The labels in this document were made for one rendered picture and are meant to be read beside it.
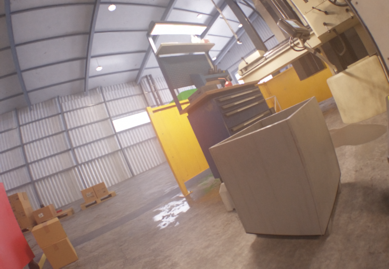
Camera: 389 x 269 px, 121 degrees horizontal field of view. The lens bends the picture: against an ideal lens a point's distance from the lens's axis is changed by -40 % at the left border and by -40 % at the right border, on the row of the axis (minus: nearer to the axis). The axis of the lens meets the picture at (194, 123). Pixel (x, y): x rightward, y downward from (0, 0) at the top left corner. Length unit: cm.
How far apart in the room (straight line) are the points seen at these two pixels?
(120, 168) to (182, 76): 1129
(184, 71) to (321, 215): 200
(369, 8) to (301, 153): 54
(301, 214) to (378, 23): 72
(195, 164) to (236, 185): 183
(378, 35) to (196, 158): 249
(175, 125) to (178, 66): 85
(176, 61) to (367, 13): 202
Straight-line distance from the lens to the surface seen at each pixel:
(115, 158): 1307
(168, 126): 255
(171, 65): 220
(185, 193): 247
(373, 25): 70
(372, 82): 231
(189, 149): 263
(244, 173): 79
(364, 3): 72
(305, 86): 479
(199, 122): 180
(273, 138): 66
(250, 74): 289
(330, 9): 234
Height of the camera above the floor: 62
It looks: 5 degrees up
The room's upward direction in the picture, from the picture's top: 24 degrees counter-clockwise
